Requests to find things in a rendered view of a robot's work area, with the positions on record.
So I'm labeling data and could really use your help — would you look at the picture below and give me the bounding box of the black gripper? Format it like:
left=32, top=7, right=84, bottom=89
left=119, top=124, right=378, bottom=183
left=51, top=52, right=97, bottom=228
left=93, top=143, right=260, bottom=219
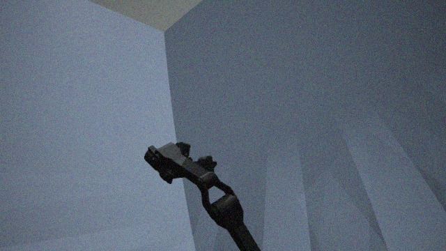
left=178, top=156, right=217, bottom=178

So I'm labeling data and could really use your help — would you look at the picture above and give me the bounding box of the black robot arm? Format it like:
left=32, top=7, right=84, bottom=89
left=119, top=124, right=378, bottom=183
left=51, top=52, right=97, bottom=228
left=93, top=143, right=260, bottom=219
left=144, top=142, right=261, bottom=251

